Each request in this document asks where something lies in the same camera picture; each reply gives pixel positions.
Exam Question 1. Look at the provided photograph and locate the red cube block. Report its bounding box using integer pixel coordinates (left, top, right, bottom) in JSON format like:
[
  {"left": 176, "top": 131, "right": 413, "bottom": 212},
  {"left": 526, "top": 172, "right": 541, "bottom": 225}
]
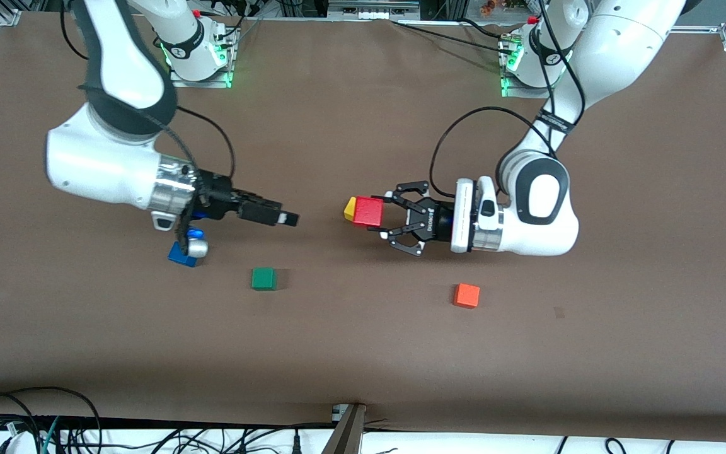
[{"left": 354, "top": 196, "right": 384, "bottom": 228}]

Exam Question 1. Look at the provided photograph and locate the orange cube block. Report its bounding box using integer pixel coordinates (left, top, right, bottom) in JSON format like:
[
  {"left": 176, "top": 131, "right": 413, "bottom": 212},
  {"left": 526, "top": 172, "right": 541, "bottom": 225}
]
[{"left": 453, "top": 283, "right": 481, "bottom": 309}]

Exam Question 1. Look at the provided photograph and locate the white power strip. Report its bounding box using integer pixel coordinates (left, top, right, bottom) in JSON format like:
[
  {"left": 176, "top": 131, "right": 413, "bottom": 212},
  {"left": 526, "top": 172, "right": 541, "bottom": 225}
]
[{"left": 328, "top": 0, "right": 421, "bottom": 20}]

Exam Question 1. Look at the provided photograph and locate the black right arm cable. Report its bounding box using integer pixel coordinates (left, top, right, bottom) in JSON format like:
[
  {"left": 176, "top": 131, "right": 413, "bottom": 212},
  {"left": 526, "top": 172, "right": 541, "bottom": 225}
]
[{"left": 59, "top": 0, "right": 238, "bottom": 190}]

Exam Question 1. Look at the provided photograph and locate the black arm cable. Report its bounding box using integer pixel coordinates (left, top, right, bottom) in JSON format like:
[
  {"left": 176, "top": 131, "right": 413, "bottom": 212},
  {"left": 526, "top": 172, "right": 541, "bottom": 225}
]
[
  {"left": 59, "top": 0, "right": 238, "bottom": 190},
  {"left": 429, "top": 0, "right": 585, "bottom": 197}
]

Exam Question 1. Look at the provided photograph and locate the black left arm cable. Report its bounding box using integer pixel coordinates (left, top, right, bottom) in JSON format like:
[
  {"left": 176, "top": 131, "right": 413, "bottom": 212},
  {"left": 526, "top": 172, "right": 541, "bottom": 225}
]
[{"left": 429, "top": 0, "right": 585, "bottom": 197}]

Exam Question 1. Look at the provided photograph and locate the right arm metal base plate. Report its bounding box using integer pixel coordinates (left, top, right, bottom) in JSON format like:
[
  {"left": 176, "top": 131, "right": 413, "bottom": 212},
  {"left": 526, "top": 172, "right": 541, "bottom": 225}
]
[{"left": 166, "top": 25, "right": 238, "bottom": 89}]

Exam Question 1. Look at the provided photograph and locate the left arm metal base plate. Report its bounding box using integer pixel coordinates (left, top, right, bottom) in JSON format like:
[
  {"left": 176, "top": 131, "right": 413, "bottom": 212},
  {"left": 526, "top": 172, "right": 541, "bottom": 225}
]
[{"left": 500, "top": 33, "right": 558, "bottom": 100}]

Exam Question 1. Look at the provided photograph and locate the long black base cable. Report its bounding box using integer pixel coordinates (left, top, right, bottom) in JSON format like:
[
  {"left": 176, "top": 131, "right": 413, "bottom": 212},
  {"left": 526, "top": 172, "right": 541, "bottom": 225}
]
[{"left": 391, "top": 20, "right": 515, "bottom": 55}]

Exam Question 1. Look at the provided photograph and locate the short black base cable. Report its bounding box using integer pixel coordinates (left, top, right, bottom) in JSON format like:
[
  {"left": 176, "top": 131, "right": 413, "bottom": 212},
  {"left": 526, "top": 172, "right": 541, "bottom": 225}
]
[{"left": 458, "top": 18, "right": 509, "bottom": 41}]

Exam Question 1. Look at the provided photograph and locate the black looping cable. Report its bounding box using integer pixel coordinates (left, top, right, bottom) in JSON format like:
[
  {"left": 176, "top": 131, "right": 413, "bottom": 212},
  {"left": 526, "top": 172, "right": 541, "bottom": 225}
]
[{"left": 0, "top": 387, "right": 103, "bottom": 454}]

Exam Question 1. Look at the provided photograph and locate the green cable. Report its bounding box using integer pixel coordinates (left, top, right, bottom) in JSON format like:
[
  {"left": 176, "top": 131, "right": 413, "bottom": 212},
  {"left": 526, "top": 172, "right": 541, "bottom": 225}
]
[{"left": 38, "top": 416, "right": 61, "bottom": 454}]

